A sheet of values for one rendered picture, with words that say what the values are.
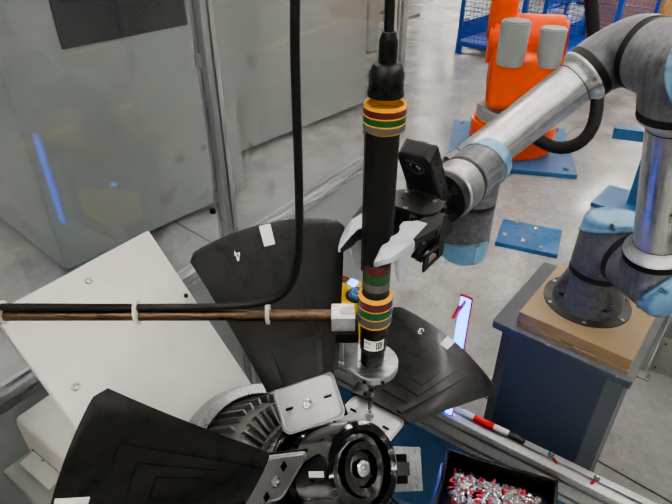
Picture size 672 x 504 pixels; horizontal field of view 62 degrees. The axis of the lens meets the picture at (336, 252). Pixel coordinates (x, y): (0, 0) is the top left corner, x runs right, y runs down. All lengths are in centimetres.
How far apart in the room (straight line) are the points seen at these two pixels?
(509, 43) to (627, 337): 319
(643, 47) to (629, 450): 185
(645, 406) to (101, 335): 230
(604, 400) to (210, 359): 86
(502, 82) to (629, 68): 343
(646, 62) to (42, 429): 122
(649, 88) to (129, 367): 88
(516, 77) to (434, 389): 365
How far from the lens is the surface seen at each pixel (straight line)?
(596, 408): 140
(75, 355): 89
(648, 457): 258
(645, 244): 115
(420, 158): 66
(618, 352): 130
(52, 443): 122
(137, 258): 95
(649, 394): 282
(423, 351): 98
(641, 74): 99
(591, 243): 127
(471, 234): 88
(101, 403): 60
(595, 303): 133
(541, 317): 132
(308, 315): 71
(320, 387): 79
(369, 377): 75
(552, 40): 434
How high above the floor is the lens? 185
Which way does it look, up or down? 34 degrees down
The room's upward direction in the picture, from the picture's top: straight up
